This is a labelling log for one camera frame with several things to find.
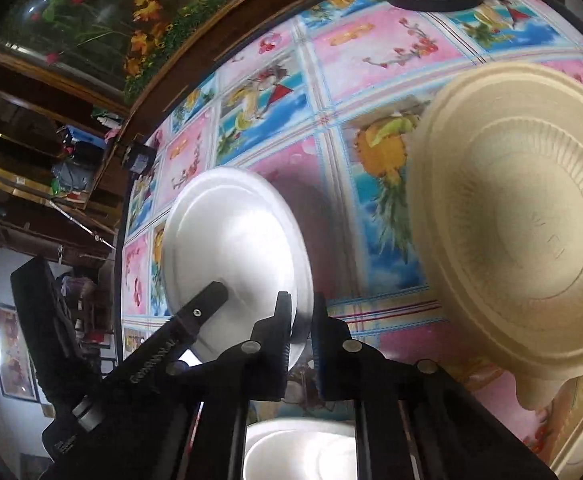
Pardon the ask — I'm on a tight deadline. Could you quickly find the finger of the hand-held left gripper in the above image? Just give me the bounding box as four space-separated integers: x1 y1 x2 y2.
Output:
170 281 230 343

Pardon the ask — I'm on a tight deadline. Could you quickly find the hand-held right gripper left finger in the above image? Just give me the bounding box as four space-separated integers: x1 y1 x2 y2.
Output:
121 291 293 480

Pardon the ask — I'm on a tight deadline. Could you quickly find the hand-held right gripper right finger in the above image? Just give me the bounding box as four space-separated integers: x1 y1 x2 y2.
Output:
313 293 558 480

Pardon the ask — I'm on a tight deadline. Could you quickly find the white plate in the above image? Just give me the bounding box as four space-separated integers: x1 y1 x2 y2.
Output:
162 167 315 368

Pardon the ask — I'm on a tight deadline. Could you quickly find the beige plastic plate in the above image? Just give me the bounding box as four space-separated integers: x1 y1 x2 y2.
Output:
407 62 583 409

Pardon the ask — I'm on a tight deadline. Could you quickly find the white bowl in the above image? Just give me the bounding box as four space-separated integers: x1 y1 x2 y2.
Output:
244 417 357 480

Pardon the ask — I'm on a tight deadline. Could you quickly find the wooden display cabinet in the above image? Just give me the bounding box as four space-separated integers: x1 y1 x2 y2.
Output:
0 0 352 261

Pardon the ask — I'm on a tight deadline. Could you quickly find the fruit print tablecloth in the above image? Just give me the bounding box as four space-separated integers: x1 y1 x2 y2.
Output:
121 0 583 466

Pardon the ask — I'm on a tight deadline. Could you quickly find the glass flower display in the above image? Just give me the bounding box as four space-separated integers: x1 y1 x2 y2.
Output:
0 0 292 106

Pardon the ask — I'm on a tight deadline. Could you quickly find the framed wall picture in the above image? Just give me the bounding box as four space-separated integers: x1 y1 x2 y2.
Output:
0 301 40 403

